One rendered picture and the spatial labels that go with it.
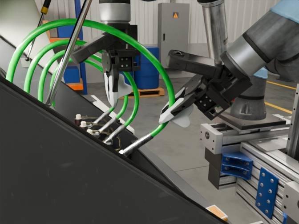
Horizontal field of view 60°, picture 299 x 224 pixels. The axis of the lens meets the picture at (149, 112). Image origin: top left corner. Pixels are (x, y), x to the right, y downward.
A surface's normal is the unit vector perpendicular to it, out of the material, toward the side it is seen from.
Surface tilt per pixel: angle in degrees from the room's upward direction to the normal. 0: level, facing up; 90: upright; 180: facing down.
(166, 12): 90
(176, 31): 90
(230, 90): 103
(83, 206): 90
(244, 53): 83
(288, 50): 117
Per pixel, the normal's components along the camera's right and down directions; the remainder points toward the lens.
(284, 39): -0.22, 0.52
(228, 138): 0.30, 0.29
